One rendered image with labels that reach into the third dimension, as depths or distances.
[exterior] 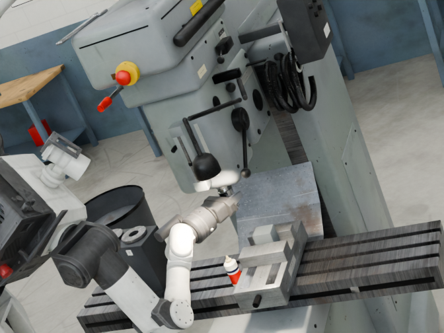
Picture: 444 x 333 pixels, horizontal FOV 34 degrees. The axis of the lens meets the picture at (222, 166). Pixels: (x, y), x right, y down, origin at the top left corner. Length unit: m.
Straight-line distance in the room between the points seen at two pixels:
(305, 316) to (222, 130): 0.61
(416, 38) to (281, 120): 3.99
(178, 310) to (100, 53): 0.69
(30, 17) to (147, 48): 5.61
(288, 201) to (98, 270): 0.93
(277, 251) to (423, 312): 1.14
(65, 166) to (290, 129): 0.89
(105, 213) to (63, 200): 2.57
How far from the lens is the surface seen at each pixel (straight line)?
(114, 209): 4.51
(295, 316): 2.26
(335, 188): 2.59
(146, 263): 2.46
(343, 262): 2.26
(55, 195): 1.94
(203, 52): 2.03
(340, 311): 2.56
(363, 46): 6.46
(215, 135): 2.05
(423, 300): 3.28
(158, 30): 1.83
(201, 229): 2.12
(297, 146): 2.53
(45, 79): 7.05
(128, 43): 1.87
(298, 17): 2.16
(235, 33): 2.31
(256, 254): 2.24
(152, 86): 2.00
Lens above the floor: 2.18
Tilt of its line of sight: 22 degrees down
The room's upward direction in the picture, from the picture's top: 24 degrees counter-clockwise
